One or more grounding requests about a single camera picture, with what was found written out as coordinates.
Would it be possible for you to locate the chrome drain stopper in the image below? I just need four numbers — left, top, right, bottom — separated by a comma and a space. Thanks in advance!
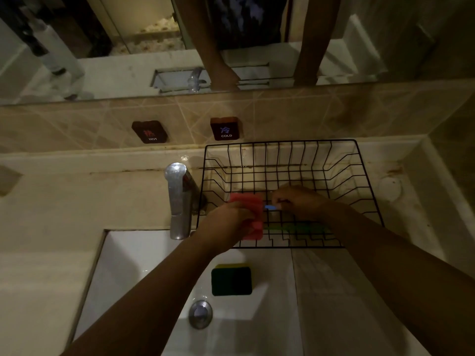
188, 300, 214, 330

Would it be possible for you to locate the person's left forearm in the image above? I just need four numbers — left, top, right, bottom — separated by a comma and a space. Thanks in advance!
61, 235, 225, 356

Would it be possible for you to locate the person's left hand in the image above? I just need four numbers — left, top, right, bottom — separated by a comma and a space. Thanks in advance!
194, 201, 257, 256

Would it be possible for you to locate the white sink basin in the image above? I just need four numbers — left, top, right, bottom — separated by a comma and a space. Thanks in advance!
71, 229, 303, 356

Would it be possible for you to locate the wall mirror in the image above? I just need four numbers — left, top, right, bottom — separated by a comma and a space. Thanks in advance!
0, 0, 475, 106

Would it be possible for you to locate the person's right forearm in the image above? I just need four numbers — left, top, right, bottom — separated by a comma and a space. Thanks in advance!
321, 202, 475, 356

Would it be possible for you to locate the green and yellow sponge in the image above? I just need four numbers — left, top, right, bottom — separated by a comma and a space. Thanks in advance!
211, 263, 253, 296

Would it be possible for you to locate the chrome faucet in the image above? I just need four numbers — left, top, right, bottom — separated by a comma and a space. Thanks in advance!
164, 162, 205, 241

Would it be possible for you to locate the black wire basket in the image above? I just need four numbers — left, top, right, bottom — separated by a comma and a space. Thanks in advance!
195, 139, 385, 249

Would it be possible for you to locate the dark hot water label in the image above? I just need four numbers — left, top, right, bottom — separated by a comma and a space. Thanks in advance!
131, 120, 168, 144

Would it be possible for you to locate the person's right hand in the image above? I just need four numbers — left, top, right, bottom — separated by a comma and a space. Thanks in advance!
271, 185, 337, 223

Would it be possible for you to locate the dark cold water label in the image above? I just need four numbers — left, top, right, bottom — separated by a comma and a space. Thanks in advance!
210, 116, 243, 141

